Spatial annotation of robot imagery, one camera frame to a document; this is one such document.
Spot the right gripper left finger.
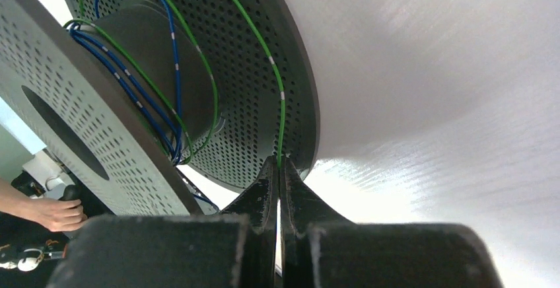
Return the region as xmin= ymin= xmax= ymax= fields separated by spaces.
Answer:
xmin=48 ymin=157 xmax=278 ymax=287

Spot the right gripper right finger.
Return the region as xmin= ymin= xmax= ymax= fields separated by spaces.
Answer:
xmin=279 ymin=159 xmax=503 ymax=287

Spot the dark grey cable spool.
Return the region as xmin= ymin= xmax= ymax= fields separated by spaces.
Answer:
xmin=1 ymin=0 xmax=319 ymax=215

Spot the blue cable on spool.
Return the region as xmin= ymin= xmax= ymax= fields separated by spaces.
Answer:
xmin=67 ymin=0 xmax=220 ymax=213

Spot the person's hand in background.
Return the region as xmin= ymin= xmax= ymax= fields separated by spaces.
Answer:
xmin=22 ymin=198 xmax=88 ymax=232

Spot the long green cable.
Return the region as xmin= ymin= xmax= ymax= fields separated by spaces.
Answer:
xmin=19 ymin=0 xmax=287 ymax=168

